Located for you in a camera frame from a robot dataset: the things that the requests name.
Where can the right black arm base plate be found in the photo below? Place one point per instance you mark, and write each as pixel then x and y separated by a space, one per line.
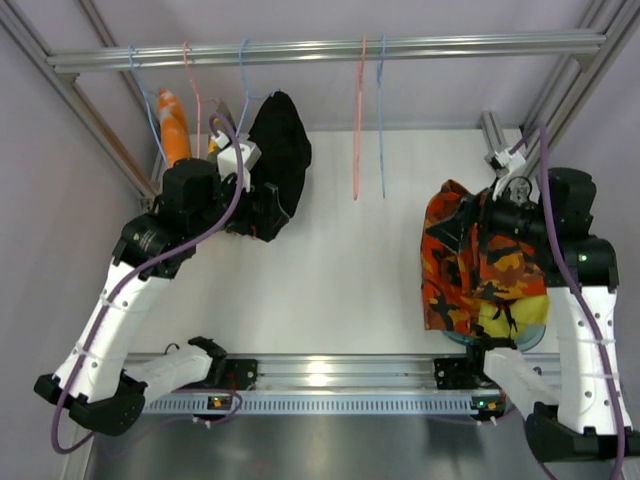
pixel 458 373

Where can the blue wire hanger leftmost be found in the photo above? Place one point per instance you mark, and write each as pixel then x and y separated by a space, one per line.
pixel 153 122

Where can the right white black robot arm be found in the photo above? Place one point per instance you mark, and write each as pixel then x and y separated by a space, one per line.
pixel 567 388

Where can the teal transparent plastic bin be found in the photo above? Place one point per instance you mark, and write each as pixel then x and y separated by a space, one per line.
pixel 530 338

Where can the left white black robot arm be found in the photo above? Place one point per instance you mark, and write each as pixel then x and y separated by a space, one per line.
pixel 198 198

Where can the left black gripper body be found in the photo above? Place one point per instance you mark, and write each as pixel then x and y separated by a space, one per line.
pixel 259 209

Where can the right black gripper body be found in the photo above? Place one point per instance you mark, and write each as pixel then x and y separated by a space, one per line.
pixel 480 220

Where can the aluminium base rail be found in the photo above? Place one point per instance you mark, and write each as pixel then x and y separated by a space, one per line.
pixel 345 372

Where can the aluminium frame left post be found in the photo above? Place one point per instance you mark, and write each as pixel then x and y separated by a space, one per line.
pixel 25 36

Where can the aluminium hanging rail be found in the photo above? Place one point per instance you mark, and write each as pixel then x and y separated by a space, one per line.
pixel 533 43

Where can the blue hanger with black trousers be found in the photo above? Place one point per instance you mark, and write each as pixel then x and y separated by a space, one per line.
pixel 249 96

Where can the orange white trousers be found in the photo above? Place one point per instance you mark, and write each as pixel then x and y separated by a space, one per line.
pixel 174 130

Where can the green yellow camouflage trousers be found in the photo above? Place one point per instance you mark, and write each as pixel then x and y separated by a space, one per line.
pixel 217 130

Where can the black trousers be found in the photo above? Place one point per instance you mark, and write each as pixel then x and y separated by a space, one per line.
pixel 286 152

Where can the orange red camouflage trousers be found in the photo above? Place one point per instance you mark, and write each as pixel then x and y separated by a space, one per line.
pixel 495 269

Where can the aluminium frame post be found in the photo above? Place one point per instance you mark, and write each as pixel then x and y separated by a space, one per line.
pixel 574 77
pixel 25 36

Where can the aluminium frame right post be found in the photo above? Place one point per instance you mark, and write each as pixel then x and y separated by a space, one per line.
pixel 574 77

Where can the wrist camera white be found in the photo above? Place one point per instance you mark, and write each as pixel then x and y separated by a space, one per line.
pixel 507 164
pixel 226 159

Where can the pink wire hanger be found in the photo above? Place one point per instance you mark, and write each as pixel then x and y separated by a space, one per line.
pixel 200 101
pixel 357 126

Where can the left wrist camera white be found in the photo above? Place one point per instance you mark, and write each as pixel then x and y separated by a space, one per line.
pixel 226 159

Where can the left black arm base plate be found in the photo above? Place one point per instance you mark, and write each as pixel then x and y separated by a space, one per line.
pixel 237 374

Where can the blue hanger with camouflage trousers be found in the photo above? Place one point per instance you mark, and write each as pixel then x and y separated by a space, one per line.
pixel 380 120

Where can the grey slotted cable duct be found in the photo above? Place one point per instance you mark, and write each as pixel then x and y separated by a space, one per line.
pixel 368 404

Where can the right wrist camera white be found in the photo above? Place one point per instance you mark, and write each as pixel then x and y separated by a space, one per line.
pixel 507 164

